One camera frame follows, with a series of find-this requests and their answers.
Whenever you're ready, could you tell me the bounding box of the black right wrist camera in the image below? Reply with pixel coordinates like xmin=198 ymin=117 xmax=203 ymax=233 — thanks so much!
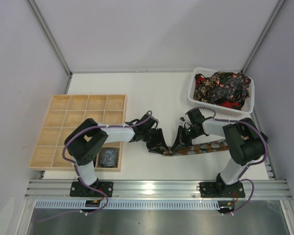
xmin=185 ymin=108 xmax=205 ymax=125

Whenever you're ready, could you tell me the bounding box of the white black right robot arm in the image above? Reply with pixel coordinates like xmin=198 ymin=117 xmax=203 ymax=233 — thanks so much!
xmin=171 ymin=117 xmax=268 ymax=185

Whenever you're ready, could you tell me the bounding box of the white plastic basket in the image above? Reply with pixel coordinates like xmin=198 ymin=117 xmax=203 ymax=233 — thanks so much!
xmin=187 ymin=67 xmax=255 ymax=117

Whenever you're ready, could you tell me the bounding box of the pile of dark floral ties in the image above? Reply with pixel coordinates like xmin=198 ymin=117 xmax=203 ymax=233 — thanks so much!
xmin=193 ymin=71 xmax=251 ymax=110

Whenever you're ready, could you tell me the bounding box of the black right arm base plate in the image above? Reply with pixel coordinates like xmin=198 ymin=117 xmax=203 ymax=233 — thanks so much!
xmin=199 ymin=181 xmax=245 ymax=198

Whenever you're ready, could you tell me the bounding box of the orange grey patterned tie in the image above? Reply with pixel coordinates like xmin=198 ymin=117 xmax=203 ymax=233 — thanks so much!
xmin=162 ymin=139 xmax=229 ymax=157

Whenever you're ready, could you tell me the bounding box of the wooden grid organizer tray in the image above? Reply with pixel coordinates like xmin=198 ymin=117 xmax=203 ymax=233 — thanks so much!
xmin=29 ymin=94 xmax=127 ymax=171

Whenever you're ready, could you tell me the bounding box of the rolled grey leaf-pattern tie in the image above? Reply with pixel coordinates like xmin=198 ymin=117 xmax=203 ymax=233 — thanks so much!
xmin=99 ymin=149 xmax=118 ymax=167

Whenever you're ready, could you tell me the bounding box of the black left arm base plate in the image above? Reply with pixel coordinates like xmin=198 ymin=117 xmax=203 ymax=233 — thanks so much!
xmin=70 ymin=181 xmax=114 ymax=198

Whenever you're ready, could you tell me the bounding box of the aluminium frame rail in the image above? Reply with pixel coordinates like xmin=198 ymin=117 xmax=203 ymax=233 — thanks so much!
xmin=25 ymin=179 xmax=292 ymax=200

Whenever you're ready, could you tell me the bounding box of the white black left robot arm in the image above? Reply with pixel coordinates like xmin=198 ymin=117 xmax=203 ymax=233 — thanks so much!
xmin=62 ymin=111 xmax=170 ymax=190

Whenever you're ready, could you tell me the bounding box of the slotted grey cable duct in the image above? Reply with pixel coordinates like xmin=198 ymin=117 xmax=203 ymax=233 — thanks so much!
xmin=35 ymin=199 xmax=220 ymax=210

